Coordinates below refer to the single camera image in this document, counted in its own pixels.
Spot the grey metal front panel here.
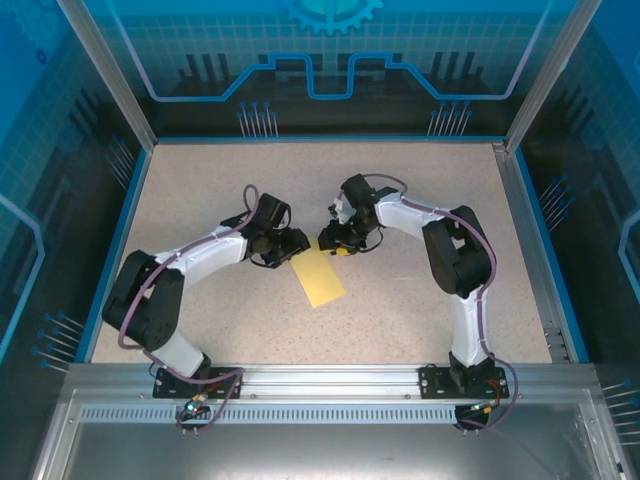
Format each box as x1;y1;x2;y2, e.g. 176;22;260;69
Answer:
29;387;631;480

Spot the blue table edge strip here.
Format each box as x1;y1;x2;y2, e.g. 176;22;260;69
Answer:
73;145;155;365
512;148;592;365

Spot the aluminium mounting rail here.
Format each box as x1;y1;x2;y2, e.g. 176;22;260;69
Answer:
64;360;599;401

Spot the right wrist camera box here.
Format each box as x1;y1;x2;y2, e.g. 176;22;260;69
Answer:
328;196;354;226

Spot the aluminium frame post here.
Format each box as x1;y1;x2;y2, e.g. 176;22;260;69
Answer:
55;0;159;151
502;0;604;154

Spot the yellow cloth sheet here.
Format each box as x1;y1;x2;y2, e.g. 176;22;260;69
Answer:
292;235;348;309

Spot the left cable connector plug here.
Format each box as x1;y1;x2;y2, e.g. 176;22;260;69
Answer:
180;393;210;420

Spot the aluminium side rail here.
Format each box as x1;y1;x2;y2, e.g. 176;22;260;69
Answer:
491;142;575;365

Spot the cable connector plug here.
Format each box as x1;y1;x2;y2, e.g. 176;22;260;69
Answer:
467;397;504;416
180;393;210;420

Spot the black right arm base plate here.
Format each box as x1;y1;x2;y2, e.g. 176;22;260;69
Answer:
418;364;512;400

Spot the slotted metal cable duct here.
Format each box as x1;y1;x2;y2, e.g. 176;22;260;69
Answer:
78;405;501;426

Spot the right cable connector plug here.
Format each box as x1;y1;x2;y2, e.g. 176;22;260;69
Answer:
467;397;504;416

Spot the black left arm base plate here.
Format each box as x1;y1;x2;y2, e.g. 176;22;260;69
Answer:
152;366;245;400

